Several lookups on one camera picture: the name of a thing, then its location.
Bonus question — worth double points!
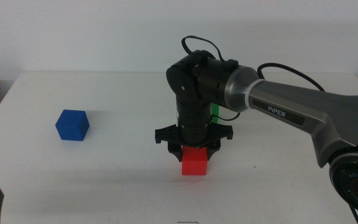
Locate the red cube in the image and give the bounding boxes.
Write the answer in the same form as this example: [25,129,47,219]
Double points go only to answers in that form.
[181,146,209,177]

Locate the green cube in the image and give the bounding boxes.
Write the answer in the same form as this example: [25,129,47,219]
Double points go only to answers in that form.
[211,103,221,124]

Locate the blue cube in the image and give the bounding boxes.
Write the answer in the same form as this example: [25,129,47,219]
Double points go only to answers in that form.
[55,109,90,142]

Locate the thin black looped cable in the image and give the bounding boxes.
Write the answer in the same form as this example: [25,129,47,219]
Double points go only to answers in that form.
[181,35,239,71]

